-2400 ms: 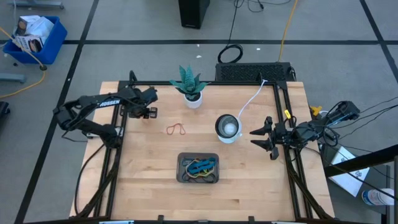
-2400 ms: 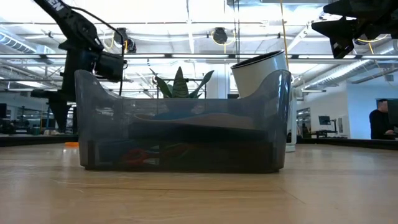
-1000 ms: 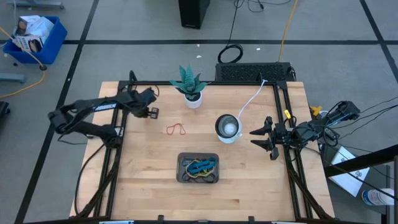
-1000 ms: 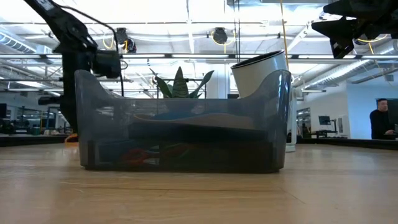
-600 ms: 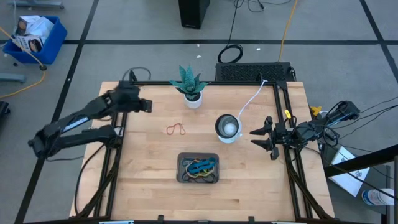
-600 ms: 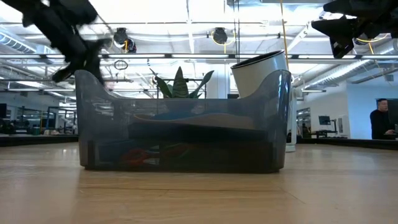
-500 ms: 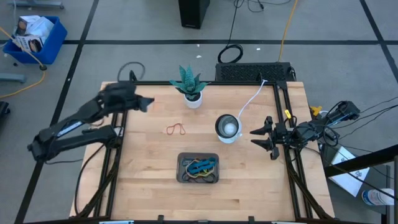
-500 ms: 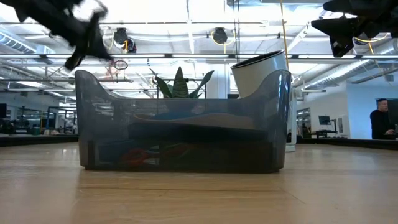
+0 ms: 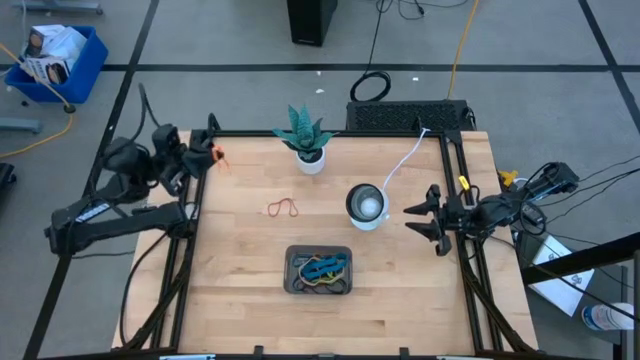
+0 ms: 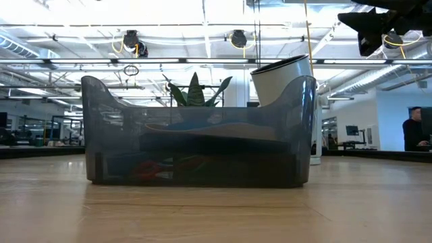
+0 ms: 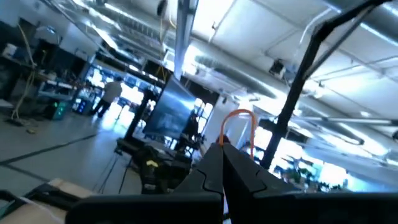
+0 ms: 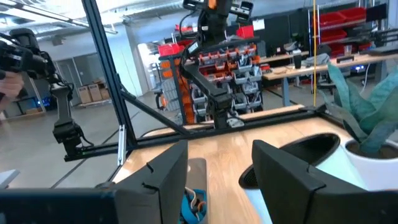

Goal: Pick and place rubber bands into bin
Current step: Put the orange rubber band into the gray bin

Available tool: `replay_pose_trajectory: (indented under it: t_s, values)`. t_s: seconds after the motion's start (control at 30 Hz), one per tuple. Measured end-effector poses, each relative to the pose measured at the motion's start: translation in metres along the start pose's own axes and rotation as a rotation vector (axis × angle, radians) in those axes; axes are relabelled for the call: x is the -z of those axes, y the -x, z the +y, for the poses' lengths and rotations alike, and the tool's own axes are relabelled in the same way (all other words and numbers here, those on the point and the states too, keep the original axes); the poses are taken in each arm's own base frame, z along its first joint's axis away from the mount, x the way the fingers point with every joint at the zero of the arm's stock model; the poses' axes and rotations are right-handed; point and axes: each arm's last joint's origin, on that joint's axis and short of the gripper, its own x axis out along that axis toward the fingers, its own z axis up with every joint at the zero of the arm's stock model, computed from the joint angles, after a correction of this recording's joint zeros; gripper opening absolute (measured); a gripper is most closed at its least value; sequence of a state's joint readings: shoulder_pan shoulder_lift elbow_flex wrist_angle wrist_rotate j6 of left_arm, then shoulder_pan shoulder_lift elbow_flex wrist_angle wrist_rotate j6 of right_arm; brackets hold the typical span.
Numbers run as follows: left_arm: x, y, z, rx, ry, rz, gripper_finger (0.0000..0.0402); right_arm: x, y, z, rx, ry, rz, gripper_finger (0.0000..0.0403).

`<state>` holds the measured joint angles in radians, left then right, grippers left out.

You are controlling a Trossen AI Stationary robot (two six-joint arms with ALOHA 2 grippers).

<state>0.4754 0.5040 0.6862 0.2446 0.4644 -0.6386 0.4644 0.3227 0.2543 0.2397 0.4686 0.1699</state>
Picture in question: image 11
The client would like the orange rubber band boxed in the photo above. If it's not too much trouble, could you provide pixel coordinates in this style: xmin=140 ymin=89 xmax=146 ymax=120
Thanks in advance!
xmin=218 ymin=108 xmax=258 ymax=160

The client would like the large display screen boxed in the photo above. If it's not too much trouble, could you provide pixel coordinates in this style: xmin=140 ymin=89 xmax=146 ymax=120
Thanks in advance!
xmin=142 ymin=75 xmax=197 ymax=140

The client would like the black metal frame post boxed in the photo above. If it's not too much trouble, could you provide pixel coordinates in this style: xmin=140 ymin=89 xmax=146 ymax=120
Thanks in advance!
xmin=260 ymin=0 xmax=391 ymax=170

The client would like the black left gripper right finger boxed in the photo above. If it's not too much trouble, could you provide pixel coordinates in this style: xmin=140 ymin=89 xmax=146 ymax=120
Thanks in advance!
xmin=223 ymin=142 xmax=398 ymax=224

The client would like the machine with green light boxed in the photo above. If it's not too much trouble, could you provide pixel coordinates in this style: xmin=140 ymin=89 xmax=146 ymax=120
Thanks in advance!
xmin=49 ymin=100 xmax=68 ymax=121

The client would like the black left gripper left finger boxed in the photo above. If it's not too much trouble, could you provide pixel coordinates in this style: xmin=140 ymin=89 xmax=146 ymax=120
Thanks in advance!
xmin=67 ymin=142 xmax=224 ymax=224

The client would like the person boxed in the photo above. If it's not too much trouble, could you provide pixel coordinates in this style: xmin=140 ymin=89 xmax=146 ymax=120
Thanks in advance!
xmin=91 ymin=77 xmax=124 ymax=118

